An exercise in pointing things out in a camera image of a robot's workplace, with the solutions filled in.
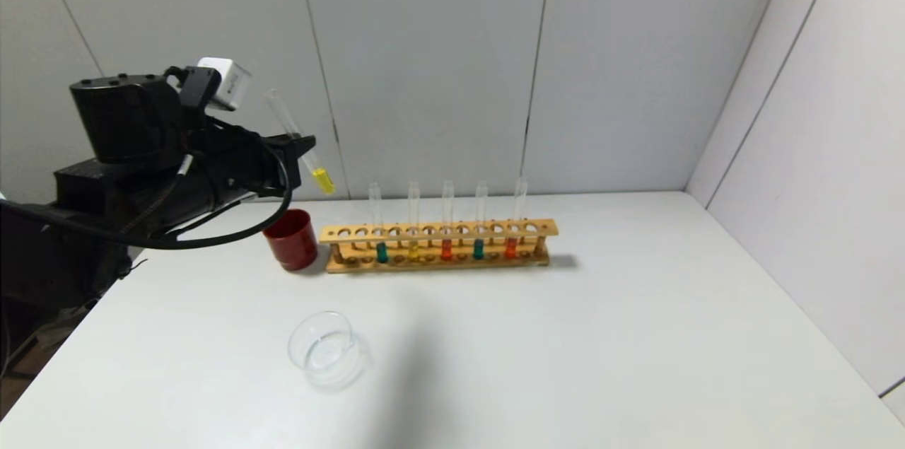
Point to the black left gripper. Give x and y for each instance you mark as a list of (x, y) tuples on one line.
[(280, 165)]

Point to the yellow pigment test tube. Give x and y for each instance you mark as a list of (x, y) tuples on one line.
[(323, 180), (413, 249)]

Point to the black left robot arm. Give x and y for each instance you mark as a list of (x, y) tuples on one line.
[(120, 124)]

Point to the red pigment test tube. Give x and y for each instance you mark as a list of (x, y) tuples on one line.
[(446, 249), (510, 247)]

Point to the wooden test tube rack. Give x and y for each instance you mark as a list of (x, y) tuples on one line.
[(452, 266)]

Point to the red cylindrical cup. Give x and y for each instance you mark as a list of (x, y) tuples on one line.
[(291, 247)]

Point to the clear glass beaker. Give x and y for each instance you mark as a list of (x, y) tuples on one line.
[(325, 353)]

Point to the dark shelf furniture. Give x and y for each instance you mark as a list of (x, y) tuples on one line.
[(35, 336)]

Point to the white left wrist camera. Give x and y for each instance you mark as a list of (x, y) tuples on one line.
[(230, 85)]

